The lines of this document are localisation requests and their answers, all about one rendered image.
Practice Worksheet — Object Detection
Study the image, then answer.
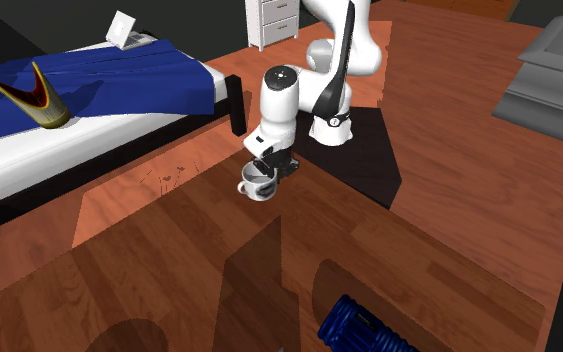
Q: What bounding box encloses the white printed mug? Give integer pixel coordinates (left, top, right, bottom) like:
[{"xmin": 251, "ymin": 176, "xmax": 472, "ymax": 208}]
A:
[{"xmin": 236, "ymin": 161, "xmax": 279, "ymax": 203}]

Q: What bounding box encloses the black robot stand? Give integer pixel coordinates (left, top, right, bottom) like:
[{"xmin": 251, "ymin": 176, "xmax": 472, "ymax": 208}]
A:
[{"xmin": 292, "ymin": 107, "xmax": 404, "ymax": 211}]

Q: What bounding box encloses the white chest of drawers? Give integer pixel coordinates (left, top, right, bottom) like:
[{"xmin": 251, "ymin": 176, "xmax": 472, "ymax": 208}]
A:
[{"xmin": 244, "ymin": 0, "xmax": 301, "ymax": 53}]

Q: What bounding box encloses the blue blanket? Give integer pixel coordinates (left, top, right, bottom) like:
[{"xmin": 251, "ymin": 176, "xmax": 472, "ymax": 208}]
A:
[{"xmin": 0, "ymin": 38, "xmax": 216, "ymax": 146}]

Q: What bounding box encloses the blue ribbed cylinder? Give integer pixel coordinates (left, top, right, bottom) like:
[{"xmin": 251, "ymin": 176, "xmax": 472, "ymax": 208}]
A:
[{"xmin": 316, "ymin": 293, "xmax": 422, "ymax": 352}]

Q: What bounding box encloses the white open laptop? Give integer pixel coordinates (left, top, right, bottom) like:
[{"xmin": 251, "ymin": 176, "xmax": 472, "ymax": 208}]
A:
[{"xmin": 104, "ymin": 11, "xmax": 155, "ymax": 52}]

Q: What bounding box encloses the yellow and red curved vase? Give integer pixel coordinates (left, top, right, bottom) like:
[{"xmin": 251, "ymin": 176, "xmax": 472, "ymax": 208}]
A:
[{"xmin": 0, "ymin": 60, "xmax": 73, "ymax": 130}]

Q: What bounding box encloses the grey cabinet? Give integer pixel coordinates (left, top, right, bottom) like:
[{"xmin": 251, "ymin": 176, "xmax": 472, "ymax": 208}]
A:
[{"xmin": 490, "ymin": 13, "xmax": 563, "ymax": 149}]

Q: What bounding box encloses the bed with black frame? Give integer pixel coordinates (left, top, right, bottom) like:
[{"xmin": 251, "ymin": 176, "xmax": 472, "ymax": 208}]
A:
[{"xmin": 0, "ymin": 38, "xmax": 249, "ymax": 242}]

